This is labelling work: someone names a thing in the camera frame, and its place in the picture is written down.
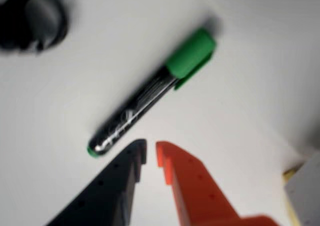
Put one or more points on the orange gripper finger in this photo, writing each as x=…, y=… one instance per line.
x=197, y=193

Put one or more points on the green capped black marker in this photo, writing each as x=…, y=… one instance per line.
x=150, y=90

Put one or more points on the black bag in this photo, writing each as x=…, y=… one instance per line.
x=17, y=23

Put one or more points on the grey box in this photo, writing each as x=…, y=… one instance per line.
x=306, y=186

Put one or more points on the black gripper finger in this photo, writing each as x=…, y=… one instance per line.
x=105, y=193

